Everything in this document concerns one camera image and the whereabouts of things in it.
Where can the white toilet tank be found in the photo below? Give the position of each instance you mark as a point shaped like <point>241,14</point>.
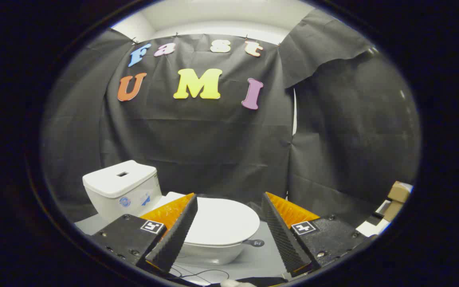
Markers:
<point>118,187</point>

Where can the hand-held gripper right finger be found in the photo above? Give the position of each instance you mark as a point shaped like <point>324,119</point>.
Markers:
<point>283,239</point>

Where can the black backdrop cloth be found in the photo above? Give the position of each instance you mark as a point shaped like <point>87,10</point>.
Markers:
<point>213,139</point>

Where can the flat white box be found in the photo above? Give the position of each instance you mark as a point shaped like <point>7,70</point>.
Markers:
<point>373,228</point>

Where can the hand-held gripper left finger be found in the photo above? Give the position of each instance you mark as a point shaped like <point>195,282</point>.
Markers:
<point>175,235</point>

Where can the brown cardboard box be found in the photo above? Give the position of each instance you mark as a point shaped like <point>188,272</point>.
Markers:
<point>393,210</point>
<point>400,192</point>

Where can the black round lid lifter tab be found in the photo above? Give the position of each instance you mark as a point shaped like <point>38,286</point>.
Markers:
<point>255,242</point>

